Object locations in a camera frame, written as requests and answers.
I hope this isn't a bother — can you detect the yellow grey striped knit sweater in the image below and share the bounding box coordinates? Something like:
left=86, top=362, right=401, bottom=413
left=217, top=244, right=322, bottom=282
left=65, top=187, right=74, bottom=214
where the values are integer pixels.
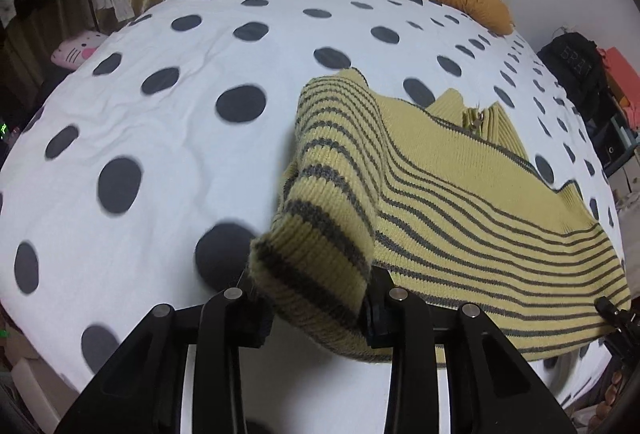
left=248, top=68, right=631, bottom=362

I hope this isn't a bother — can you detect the white polka dot bed cover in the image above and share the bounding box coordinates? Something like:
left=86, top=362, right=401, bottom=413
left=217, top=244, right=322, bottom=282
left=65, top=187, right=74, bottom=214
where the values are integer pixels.
left=1, top=0, right=637, bottom=433

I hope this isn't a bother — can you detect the coral red box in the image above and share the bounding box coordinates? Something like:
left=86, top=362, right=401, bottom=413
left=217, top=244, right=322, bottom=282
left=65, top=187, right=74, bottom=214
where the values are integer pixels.
left=598, top=46, right=640, bottom=127

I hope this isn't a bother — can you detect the black backpack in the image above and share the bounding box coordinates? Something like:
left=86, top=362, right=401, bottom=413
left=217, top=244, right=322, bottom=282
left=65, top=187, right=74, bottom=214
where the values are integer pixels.
left=537, top=32, right=608, bottom=120

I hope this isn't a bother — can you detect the pink cat plush toy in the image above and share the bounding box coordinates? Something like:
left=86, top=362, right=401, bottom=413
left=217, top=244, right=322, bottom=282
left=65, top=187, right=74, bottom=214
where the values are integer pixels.
left=50, top=30, right=107, bottom=70

